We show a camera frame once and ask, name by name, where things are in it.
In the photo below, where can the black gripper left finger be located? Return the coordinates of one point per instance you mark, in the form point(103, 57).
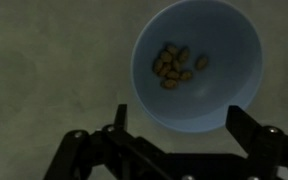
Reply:
point(84, 156)

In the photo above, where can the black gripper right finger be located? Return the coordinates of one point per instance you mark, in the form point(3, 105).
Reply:
point(267, 150)

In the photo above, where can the blue bowl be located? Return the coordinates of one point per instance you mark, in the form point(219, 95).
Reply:
point(217, 96)

